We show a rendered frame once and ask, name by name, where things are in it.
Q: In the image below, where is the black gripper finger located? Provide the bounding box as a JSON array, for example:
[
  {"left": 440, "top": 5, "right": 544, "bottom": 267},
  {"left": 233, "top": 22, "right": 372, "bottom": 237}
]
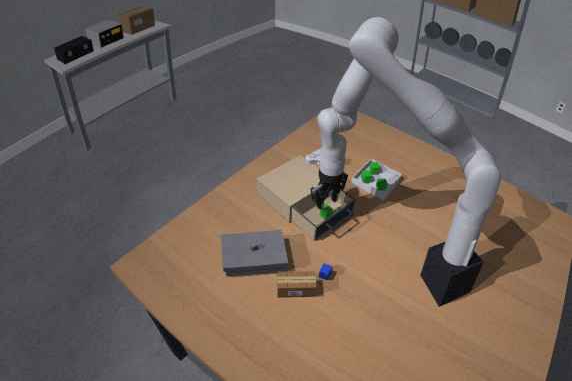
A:
[
  {"left": 331, "top": 172, "right": 348, "bottom": 202},
  {"left": 311, "top": 183, "right": 332, "bottom": 211}
]

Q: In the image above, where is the blue block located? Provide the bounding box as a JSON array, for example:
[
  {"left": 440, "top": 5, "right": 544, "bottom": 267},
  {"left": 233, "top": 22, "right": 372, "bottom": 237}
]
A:
[{"left": 319, "top": 263, "right": 333, "bottom": 280}]

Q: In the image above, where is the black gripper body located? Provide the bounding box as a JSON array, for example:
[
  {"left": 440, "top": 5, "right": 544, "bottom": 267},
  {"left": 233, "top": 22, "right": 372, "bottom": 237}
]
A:
[{"left": 318, "top": 169, "right": 344, "bottom": 192}]

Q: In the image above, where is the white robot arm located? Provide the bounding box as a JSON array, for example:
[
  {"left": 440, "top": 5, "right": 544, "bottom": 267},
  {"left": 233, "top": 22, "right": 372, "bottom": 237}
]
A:
[{"left": 305, "top": 17, "right": 501, "bottom": 266}]

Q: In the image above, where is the brown cardboard box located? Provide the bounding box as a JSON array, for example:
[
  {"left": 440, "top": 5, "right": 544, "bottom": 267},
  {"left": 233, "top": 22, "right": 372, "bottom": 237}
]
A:
[{"left": 277, "top": 271, "right": 317, "bottom": 298}]

